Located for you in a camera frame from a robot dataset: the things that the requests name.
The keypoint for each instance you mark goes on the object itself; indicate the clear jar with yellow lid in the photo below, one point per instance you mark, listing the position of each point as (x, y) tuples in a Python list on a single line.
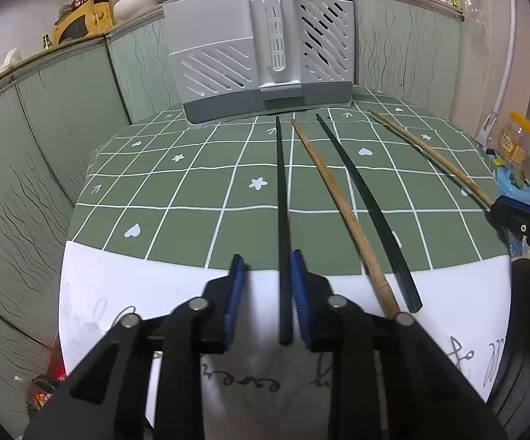
[(514, 142)]

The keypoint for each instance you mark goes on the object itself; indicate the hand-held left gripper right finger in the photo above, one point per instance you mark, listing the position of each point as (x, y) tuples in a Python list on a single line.
[(299, 293)]

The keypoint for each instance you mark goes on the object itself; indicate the green kitchen cabinet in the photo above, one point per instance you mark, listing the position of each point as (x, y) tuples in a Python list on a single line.
[(40, 146)]

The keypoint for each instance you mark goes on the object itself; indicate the wooden chopstick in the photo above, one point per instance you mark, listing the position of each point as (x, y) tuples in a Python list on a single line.
[(430, 148), (345, 205)]

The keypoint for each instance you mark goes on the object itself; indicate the white pipe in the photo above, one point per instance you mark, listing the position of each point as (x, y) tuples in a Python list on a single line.
[(517, 55)]

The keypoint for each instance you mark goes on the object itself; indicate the white grey utensil holder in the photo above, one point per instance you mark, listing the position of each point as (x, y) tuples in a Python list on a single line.
[(210, 32)]

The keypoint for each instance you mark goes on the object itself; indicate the blue plastic container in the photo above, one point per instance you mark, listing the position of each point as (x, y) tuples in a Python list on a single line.
[(510, 188)]

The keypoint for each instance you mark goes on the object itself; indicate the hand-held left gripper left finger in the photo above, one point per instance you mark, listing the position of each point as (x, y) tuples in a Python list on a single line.
[(235, 293)]

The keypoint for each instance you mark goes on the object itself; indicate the yellow microwave oven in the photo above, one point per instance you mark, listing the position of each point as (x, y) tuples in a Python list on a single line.
[(86, 20)]

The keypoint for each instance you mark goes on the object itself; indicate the white plastic bag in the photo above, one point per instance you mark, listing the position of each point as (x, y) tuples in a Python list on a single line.
[(6, 62)]

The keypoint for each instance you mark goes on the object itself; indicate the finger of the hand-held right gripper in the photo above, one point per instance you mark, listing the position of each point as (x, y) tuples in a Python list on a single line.
[(528, 233), (517, 202)]

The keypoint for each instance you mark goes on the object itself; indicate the small green bottle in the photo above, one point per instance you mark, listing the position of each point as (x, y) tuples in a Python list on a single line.
[(47, 42)]

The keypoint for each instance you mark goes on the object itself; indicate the green checked tablecloth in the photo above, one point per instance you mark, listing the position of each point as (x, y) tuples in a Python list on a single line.
[(191, 201)]

